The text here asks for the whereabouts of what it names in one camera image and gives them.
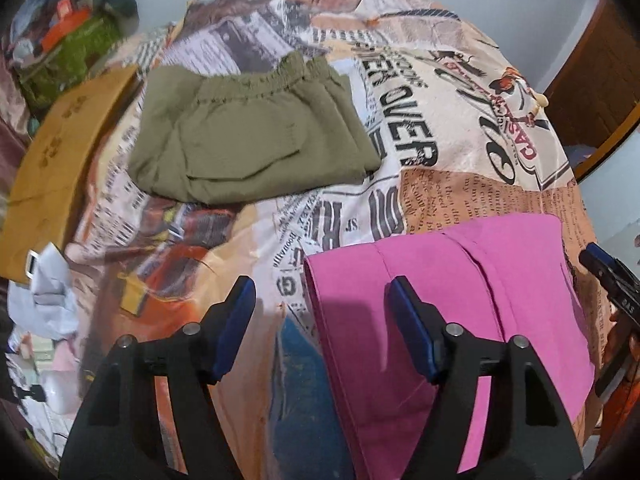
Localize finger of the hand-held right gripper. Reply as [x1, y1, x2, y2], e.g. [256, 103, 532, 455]
[579, 242, 632, 301]
[594, 352, 627, 402]

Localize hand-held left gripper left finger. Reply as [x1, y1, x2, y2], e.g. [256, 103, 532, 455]
[57, 275, 257, 480]

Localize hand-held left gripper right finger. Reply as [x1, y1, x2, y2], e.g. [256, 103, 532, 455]
[389, 275, 586, 480]

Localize pink pants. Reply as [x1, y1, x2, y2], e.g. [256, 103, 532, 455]
[304, 213, 597, 480]

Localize olive green pants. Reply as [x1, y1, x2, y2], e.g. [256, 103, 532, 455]
[127, 51, 384, 206]

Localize brown wooden door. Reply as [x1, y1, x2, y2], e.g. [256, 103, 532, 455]
[542, 0, 640, 183]

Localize printed blanket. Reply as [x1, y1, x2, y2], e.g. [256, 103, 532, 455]
[60, 0, 616, 480]

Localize brown carved wooden board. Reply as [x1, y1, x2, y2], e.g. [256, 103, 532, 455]
[0, 64, 142, 287]

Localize green patterned storage bag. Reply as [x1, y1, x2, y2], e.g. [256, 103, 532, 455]
[14, 7, 128, 113]

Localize orange box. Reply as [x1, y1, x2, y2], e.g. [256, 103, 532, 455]
[42, 0, 95, 47]

